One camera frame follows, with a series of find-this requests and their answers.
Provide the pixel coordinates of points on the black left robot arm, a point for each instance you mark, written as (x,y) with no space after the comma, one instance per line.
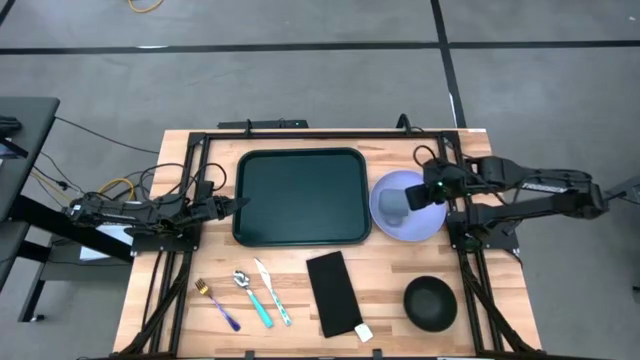
(125,212)

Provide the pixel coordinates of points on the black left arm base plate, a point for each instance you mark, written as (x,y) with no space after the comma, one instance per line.
(165,244)

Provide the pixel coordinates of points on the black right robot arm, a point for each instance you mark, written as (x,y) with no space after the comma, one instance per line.
(550,200)

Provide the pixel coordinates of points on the white printed paper sheet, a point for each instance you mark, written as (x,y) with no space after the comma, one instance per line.
(105,250)

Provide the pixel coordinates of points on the lavender round plate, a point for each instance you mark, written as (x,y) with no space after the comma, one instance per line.
(425,225)

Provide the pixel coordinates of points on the black power strip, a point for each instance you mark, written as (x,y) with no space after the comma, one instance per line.
(265,124)

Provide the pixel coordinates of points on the black metal table frame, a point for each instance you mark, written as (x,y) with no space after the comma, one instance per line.
(325,135)

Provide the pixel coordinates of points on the dark green plastic tray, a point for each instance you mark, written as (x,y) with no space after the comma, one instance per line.
(302,197)

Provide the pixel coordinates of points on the black desk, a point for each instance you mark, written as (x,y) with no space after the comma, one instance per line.
(25,145)

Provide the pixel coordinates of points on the grey stand foot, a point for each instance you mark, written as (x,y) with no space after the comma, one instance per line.
(622,190)

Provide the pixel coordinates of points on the black device on desk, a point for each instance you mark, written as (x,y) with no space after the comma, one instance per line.
(10,124)

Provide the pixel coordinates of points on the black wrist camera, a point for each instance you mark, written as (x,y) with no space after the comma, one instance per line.
(418,197)
(207,190)

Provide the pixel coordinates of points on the blue-grey mug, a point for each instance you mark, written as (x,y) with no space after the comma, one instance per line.
(392,205)

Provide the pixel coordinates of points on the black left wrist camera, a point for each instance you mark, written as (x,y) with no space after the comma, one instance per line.
(207,190)

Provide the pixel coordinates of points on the black bowl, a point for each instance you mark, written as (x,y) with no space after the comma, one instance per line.
(430,303)

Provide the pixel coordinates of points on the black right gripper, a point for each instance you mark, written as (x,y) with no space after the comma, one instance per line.
(440,177)

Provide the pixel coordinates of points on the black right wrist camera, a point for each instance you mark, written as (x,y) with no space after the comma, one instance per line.
(418,197)

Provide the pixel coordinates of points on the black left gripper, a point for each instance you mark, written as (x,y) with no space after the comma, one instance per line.
(215,207)

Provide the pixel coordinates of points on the black napkin with white tag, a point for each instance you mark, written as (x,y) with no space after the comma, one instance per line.
(332,295)

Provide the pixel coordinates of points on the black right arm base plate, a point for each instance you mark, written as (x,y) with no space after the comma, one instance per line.
(495,242)

